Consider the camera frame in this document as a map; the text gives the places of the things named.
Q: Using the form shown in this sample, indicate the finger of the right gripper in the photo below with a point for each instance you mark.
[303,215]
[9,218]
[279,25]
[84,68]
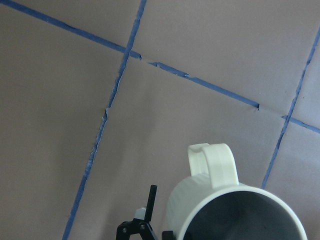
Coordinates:
[140,223]
[167,235]

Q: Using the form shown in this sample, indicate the white ribbed mug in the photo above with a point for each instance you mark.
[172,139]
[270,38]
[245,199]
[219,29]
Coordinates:
[211,204]

